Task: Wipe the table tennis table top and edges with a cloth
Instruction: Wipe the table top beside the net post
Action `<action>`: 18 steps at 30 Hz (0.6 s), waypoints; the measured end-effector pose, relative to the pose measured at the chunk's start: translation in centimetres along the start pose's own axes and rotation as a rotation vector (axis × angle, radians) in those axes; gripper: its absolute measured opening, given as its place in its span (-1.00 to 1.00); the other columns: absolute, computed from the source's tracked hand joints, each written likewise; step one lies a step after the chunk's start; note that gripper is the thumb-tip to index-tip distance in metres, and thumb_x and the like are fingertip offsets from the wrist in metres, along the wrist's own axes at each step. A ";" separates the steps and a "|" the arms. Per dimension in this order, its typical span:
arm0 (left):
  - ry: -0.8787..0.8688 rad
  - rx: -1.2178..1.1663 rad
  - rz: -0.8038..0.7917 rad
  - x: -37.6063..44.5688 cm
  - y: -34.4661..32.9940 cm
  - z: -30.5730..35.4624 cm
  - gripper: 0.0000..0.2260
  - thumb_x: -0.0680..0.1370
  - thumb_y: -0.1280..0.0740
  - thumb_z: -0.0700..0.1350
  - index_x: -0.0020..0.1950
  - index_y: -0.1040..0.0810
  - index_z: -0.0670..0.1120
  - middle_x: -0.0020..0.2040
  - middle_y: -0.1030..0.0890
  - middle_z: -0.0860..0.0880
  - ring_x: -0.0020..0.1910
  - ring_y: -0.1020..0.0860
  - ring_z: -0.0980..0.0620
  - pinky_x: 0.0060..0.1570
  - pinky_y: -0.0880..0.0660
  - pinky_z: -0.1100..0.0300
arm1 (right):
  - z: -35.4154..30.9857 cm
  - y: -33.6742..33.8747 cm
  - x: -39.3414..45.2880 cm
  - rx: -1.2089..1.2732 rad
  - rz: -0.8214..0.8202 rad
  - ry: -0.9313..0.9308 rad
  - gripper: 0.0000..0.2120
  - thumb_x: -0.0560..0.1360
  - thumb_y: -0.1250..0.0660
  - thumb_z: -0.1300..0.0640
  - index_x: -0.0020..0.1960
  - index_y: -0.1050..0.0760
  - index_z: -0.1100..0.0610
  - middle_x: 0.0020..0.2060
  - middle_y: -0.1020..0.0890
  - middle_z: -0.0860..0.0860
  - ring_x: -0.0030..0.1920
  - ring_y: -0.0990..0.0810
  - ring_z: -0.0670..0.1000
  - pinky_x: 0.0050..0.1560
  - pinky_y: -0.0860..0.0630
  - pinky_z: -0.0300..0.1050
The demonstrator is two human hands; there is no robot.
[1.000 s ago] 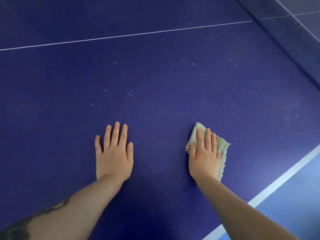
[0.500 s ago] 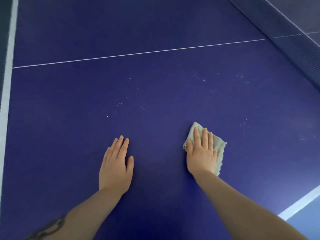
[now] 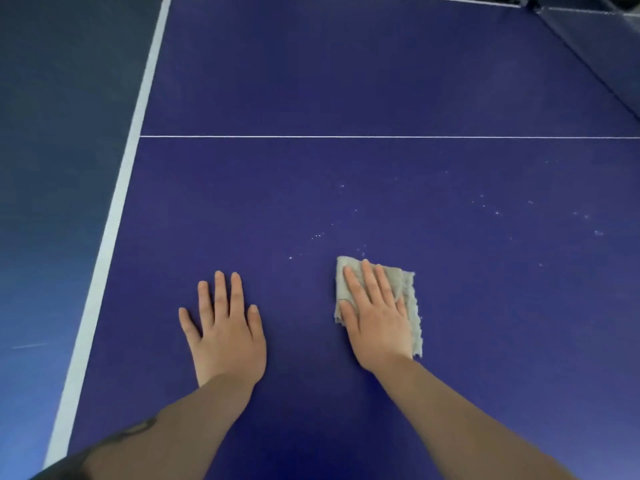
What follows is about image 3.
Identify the person's left hand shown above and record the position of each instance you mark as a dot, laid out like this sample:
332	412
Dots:
227	344

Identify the person's right hand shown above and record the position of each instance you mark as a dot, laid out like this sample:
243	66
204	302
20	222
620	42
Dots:
382	329

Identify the grey cleaning cloth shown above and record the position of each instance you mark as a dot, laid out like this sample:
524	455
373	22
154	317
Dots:
410	304

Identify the person's left forearm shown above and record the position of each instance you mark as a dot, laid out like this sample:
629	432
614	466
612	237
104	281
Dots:
160	434

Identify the person's right forearm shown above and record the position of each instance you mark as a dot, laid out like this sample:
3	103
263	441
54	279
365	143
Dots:
465	424

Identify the blue table tennis table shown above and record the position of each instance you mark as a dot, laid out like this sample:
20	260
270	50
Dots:
350	144

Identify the dark blue table tennis net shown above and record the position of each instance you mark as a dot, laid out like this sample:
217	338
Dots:
595	44

